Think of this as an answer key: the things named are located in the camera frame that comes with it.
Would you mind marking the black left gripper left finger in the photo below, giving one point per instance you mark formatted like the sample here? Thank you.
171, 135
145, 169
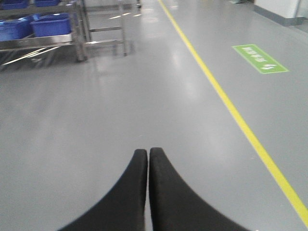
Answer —
122, 208

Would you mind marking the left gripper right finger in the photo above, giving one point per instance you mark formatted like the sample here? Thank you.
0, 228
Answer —
174, 204

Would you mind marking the background steel shelf rack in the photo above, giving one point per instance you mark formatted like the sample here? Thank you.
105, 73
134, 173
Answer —
16, 33

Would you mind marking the blue bin on shelf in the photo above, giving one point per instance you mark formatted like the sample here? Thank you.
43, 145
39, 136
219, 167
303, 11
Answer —
52, 25

